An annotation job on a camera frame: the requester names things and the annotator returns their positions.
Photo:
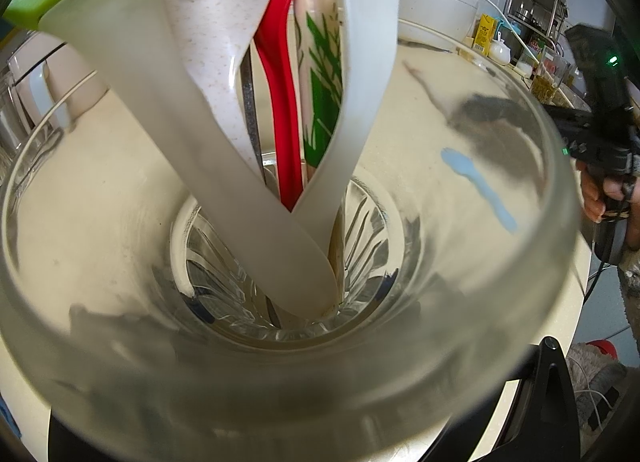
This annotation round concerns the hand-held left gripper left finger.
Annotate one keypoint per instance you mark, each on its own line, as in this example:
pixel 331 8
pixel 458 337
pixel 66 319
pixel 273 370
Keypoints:
pixel 75 447

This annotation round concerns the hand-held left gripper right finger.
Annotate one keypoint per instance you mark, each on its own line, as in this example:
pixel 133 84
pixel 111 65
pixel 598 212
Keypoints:
pixel 547 417

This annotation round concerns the clear ribbed glass cup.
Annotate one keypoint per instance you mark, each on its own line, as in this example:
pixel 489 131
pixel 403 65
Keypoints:
pixel 150 382

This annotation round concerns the light blue plastic spoon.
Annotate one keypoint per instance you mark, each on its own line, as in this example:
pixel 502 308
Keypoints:
pixel 460 162

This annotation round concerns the white plastic spork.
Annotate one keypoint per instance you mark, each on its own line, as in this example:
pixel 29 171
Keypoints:
pixel 365 67

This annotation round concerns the paper chopsticks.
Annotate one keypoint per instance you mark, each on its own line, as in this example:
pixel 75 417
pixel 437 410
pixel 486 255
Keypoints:
pixel 320 67

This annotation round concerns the red plastic spoon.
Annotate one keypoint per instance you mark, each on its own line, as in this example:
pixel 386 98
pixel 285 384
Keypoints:
pixel 285 117

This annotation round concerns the green silicone basting brush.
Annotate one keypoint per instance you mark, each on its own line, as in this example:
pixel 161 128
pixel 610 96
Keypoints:
pixel 125 67

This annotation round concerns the beige speckled spoon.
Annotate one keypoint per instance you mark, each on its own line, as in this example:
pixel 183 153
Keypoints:
pixel 215 42

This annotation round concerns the person's right forearm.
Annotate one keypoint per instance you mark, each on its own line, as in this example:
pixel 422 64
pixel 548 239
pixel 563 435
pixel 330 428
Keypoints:
pixel 631 277

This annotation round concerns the person's right hand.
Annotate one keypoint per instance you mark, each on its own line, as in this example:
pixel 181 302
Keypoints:
pixel 592 194

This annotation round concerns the person's right leg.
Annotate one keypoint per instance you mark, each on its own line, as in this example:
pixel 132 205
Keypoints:
pixel 585 372

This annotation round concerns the glass of tea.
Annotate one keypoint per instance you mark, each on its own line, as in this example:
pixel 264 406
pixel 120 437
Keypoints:
pixel 545 84

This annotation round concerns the red round lid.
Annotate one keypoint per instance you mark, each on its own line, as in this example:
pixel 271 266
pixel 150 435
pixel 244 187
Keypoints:
pixel 601 349

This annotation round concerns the small white jar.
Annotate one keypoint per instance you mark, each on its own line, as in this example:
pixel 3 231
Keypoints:
pixel 500 51

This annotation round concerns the yellow carton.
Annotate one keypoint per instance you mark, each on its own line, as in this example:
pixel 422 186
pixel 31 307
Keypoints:
pixel 484 34

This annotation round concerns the white rice cooker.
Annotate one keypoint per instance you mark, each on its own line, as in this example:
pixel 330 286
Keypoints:
pixel 435 2

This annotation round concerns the beige electric cooker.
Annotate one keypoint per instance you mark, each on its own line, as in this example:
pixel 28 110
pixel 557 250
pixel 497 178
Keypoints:
pixel 85 92

